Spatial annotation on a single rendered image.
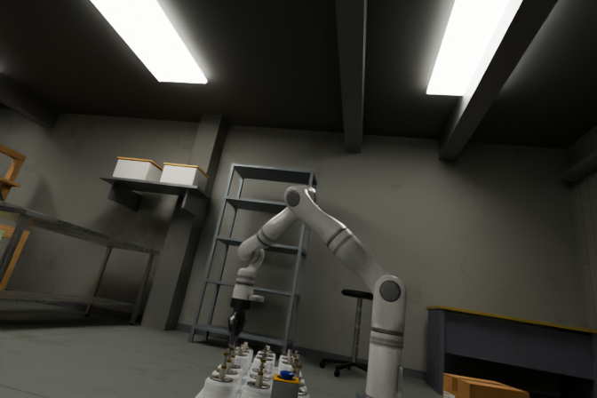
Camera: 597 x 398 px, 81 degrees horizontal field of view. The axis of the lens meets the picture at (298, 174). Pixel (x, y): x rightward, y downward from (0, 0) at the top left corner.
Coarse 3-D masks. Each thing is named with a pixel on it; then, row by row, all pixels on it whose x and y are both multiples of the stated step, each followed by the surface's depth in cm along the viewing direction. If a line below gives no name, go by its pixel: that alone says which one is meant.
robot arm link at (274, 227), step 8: (288, 208) 130; (280, 216) 129; (288, 216) 129; (296, 216) 128; (272, 224) 128; (280, 224) 128; (288, 224) 129; (264, 232) 129; (272, 232) 128; (280, 232) 129; (264, 240) 129; (272, 240) 129
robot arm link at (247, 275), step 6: (264, 252) 137; (258, 258) 134; (252, 264) 136; (258, 264) 134; (240, 270) 131; (246, 270) 131; (252, 270) 132; (258, 270) 134; (240, 276) 130; (246, 276) 130; (252, 276) 131; (240, 282) 129; (246, 282) 129; (252, 282) 131
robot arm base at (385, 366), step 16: (384, 336) 97; (400, 336) 98; (384, 352) 96; (400, 352) 97; (368, 368) 98; (384, 368) 94; (400, 368) 95; (368, 384) 96; (384, 384) 93; (400, 384) 94
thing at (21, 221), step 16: (0, 208) 258; (16, 208) 256; (32, 224) 315; (48, 224) 292; (64, 224) 286; (16, 240) 251; (96, 240) 368; (112, 240) 343; (0, 272) 242; (96, 288) 412; (144, 288) 406; (96, 304) 338; (112, 304) 360; (128, 304) 385
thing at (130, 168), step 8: (120, 160) 436; (128, 160) 435; (136, 160) 433; (144, 160) 430; (120, 168) 432; (128, 168) 430; (136, 168) 428; (144, 168) 427; (152, 168) 434; (160, 168) 449; (120, 176) 428; (128, 176) 426; (136, 176) 424; (144, 176) 423; (152, 176) 435; (160, 176) 452
